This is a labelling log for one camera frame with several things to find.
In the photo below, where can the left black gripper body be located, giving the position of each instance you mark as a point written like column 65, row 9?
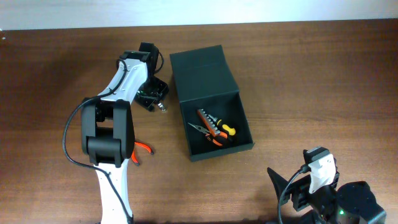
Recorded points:
column 153, row 90

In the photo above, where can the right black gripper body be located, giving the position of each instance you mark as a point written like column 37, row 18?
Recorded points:
column 300, row 188

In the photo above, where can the silver combination wrench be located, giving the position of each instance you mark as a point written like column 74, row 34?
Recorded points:
column 161, row 106

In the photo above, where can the dark green box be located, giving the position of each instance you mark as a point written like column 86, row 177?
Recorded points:
column 203, row 80

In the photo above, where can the orange socket bit rail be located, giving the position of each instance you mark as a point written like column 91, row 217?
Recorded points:
column 209, row 124

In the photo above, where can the yellow black stubby screwdriver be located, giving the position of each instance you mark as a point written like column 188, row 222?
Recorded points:
column 221, row 125

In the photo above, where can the orange black long-nose pliers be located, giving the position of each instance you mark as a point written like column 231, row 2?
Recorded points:
column 221, row 139

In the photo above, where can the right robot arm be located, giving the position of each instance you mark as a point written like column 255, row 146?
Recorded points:
column 352, row 203

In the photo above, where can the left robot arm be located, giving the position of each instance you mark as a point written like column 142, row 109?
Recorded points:
column 107, row 130

